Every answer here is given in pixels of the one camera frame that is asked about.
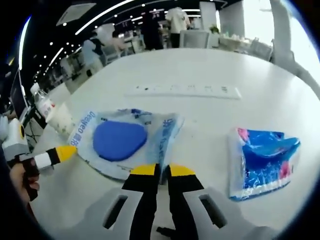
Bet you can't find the white paper cup green print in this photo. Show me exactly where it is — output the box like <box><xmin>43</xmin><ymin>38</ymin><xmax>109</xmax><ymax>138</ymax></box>
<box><xmin>45</xmin><ymin>102</ymin><xmax>76</xmax><ymax>140</ymax></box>

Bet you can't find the clear water bottle red label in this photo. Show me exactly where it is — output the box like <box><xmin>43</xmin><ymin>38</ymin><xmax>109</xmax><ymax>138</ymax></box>
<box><xmin>30</xmin><ymin>83</ymin><xmax>56</xmax><ymax>120</ymax></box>

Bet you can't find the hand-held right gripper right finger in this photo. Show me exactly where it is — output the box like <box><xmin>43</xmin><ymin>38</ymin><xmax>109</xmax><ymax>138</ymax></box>
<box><xmin>166</xmin><ymin>163</ymin><xmax>247</xmax><ymax>240</ymax></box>

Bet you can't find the ceiling air conditioner vent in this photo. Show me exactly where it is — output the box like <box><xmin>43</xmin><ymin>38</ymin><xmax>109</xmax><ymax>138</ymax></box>
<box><xmin>56</xmin><ymin>2</ymin><xmax>97</xmax><ymax>26</ymax></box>

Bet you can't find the computer monitor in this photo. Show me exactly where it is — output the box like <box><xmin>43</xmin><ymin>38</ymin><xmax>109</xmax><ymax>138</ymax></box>
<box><xmin>9</xmin><ymin>68</ymin><xmax>28</xmax><ymax>121</ymax></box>

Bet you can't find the blue tissue pack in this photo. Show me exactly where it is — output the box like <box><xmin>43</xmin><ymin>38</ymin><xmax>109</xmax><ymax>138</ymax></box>
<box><xmin>227</xmin><ymin>127</ymin><xmax>301</xmax><ymax>202</ymax></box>

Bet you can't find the white power strip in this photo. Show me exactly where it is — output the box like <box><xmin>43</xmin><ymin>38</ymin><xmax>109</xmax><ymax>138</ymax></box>
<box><xmin>124</xmin><ymin>83</ymin><xmax>243</xmax><ymax>100</ymax></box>

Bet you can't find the grey office chair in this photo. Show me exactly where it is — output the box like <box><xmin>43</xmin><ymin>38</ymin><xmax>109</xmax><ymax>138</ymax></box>
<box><xmin>179</xmin><ymin>30</ymin><xmax>210</xmax><ymax>50</ymax></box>

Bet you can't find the person's left hand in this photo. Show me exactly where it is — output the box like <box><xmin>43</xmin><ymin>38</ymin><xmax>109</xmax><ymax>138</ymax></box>
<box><xmin>10</xmin><ymin>162</ymin><xmax>40</xmax><ymax>203</ymax></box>

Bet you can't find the wet wipes pack blue lid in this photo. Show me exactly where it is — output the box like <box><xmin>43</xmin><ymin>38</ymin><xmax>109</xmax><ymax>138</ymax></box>
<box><xmin>67</xmin><ymin>107</ymin><xmax>186</xmax><ymax>181</ymax></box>

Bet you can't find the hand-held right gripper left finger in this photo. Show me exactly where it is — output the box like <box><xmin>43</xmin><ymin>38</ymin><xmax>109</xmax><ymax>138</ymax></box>
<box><xmin>84</xmin><ymin>163</ymin><xmax>161</xmax><ymax>240</ymax></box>

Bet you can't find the curved ceiling light strip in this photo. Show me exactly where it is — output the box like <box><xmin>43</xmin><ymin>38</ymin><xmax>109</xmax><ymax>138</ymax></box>
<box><xmin>74</xmin><ymin>0</ymin><xmax>141</xmax><ymax>36</ymax></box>

